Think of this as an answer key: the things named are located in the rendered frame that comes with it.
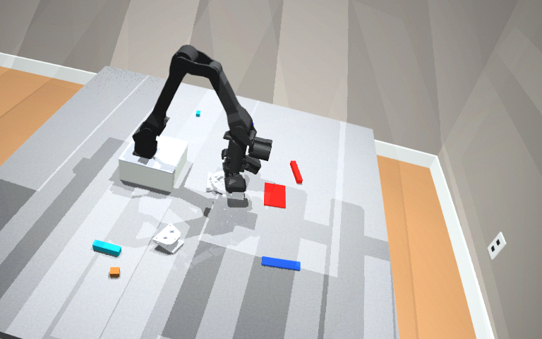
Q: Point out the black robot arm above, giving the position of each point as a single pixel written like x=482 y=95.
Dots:
x=241 y=131

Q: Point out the red rectangular bar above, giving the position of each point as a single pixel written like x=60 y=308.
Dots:
x=296 y=172

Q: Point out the blue flat bar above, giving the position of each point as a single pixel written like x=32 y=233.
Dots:
x=275 y=262

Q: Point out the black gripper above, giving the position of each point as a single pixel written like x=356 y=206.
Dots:
x=233 y=181

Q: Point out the cyan rectangular block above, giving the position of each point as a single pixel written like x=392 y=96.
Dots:
x=106 y=247

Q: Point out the small brown block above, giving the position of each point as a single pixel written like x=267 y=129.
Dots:
x=114 y=272

